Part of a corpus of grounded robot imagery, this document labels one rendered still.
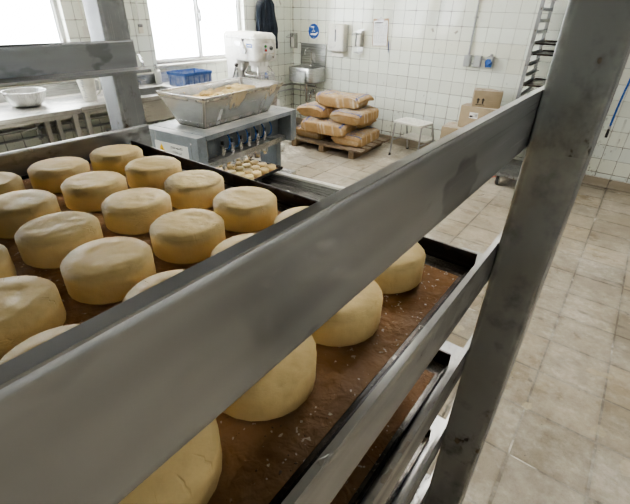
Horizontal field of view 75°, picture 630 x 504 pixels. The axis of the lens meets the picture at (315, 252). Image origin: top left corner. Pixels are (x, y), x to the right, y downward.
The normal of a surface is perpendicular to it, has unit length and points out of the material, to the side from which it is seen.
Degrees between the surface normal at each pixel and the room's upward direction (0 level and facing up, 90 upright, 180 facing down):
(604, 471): 0
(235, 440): 0
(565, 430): 0
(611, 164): 90
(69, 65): 90
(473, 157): 90
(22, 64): 90
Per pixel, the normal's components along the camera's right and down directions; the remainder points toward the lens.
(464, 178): 0.79, 0.32
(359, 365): 0.02, -0.86
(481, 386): -0.61, 0.39
